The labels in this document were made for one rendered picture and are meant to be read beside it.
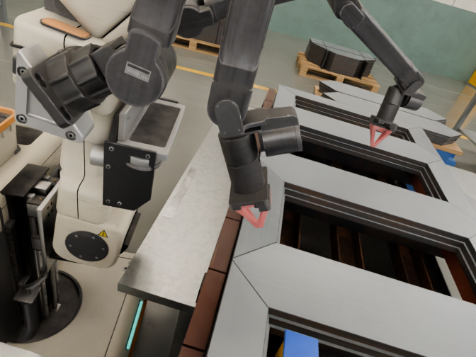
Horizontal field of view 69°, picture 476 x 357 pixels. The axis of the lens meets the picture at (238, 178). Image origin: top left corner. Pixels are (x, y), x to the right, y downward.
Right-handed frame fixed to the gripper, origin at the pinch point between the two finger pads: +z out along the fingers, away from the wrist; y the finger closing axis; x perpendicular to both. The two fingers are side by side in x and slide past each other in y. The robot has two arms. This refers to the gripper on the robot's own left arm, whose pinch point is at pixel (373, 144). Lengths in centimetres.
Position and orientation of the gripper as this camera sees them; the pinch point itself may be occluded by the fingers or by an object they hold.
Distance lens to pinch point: 130.3
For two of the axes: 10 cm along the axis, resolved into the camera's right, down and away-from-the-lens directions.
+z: -2.7, 9.0, 3.5
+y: 1.0, -3.3, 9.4
